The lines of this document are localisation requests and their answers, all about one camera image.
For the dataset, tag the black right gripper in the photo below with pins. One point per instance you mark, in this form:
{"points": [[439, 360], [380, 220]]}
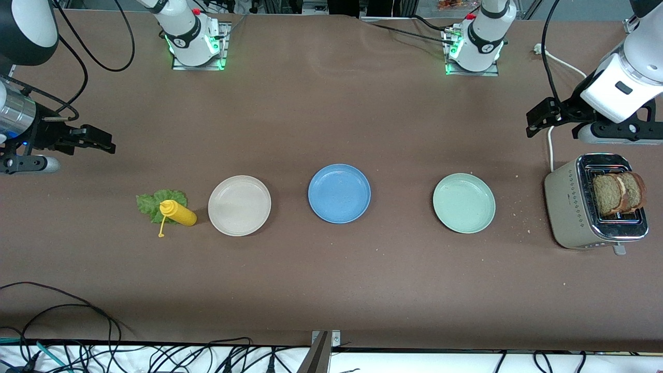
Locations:
{"points": [[47, 135]]}

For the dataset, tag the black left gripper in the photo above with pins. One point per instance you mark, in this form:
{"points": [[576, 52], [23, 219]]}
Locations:
{"points": [[566, 112]]}

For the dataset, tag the green lettuce leaf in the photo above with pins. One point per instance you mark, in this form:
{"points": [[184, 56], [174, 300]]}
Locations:
{"points": [[147, 203]]}

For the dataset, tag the brown bread slice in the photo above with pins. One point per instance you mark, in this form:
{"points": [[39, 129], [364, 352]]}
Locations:
{"points": [[607, 196], [637, 189]]}

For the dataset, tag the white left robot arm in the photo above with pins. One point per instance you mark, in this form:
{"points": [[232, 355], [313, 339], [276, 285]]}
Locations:
{"points": [[481, 58]]}

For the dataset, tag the green round plate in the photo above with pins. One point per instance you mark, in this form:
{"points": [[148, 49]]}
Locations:
{"points": [[464, 203]]}

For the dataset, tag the beige round plate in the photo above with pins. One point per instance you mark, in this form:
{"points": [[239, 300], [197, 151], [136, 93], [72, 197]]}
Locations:
{"points": [[239, 206]]}

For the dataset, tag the blue round plate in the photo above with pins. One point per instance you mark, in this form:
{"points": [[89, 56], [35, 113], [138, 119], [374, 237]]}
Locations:
{"points": [[339, 194]]}

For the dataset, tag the beige chrome toaster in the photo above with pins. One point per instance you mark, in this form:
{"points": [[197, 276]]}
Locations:
{"points": [[570, 207]]}

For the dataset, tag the yellow mustard squeeze bottle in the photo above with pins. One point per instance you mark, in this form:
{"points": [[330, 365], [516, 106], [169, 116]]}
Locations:
{"points": [[181, 213]]}

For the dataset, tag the orange packaged item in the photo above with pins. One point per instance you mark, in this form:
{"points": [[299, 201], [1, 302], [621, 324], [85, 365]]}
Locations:
{"points": [[450, 4]]}

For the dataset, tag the grey power strip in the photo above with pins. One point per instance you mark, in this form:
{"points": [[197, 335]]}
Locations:
{"points": [[316, 8]]}

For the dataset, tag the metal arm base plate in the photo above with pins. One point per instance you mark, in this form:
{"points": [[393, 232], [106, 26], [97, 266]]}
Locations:
{"points": [[226, 39], [474, 73]]}

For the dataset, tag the aluminium frame bar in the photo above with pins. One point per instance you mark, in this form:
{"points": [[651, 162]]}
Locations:
{"points": [[629, 25]]}

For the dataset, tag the grey metal table bracket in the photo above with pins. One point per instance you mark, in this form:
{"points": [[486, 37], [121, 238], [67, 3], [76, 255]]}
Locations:
{"points": [[316, 357]]}

